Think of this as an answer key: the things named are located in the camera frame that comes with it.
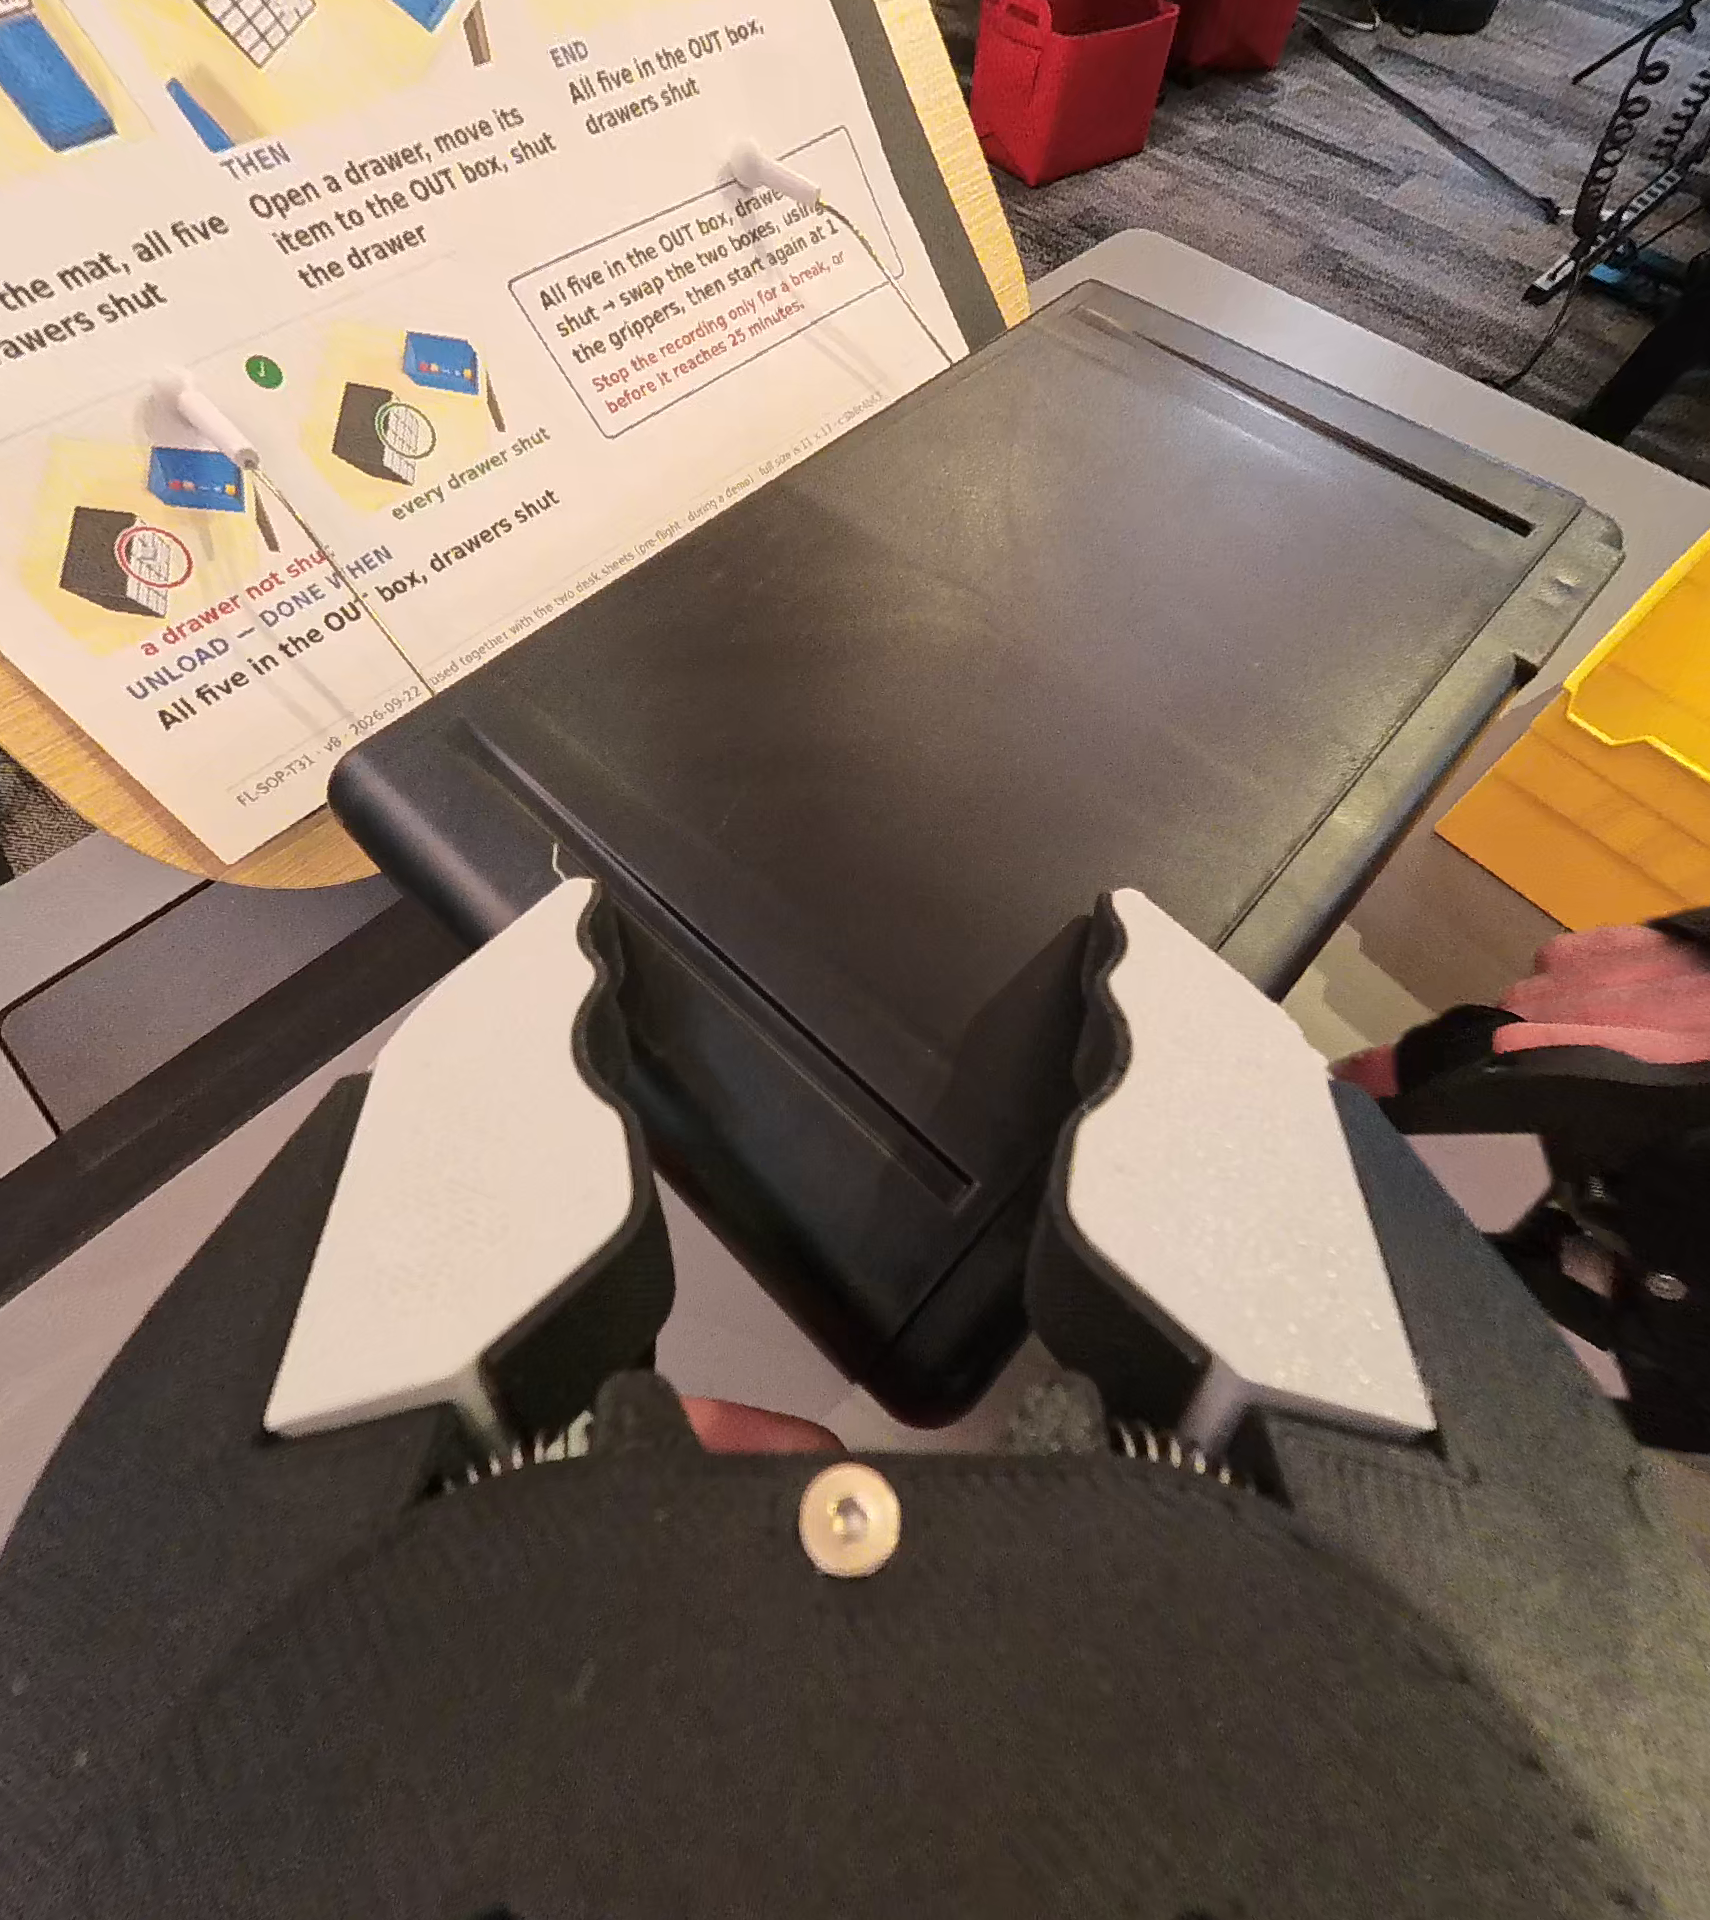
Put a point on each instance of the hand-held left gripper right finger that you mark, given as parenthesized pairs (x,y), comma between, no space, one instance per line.
(1231,1184)

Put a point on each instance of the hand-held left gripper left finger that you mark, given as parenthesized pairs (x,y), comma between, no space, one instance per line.
(458,1200)

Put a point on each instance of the black drawer cabinet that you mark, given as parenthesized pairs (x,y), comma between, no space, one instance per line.
(1035,674)

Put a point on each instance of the person's right hand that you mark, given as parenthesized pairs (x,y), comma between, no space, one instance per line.
(1621,999)

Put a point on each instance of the person's left hand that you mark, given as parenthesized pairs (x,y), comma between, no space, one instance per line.
(753,1425)

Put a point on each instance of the grey table hatch panel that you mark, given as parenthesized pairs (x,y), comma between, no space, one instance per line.
(181,991)

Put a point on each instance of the yellow storage bin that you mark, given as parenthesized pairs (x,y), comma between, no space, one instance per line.
(1665,780)

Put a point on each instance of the white peg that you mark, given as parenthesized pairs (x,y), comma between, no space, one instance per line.
(195,413)
(769,164)

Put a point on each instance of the printed instruction sheet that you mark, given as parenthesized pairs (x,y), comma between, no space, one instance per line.
(405,225)

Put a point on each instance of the red fabric bag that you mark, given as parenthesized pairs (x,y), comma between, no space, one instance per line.
(1073,91)
(1238,26)

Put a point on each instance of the black metal stand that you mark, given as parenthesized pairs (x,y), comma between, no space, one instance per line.
(1650,135)

